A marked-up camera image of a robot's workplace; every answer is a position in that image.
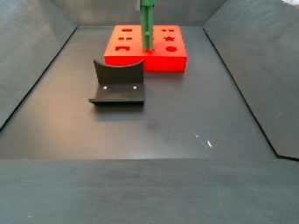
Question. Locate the dark grey bin enclosure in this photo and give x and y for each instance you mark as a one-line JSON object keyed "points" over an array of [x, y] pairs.
{"points": [[204, 155]]}

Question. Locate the green three prong peg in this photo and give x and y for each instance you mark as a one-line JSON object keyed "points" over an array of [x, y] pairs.
{"points": [[147, 8]]}

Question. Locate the red shape sorter block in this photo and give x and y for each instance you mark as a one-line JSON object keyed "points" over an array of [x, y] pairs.
{"points": [[167, 57]]}

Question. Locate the black curved holder bracket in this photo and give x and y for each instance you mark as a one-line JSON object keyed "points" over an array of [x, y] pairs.
{"points": [[120, 84]]}

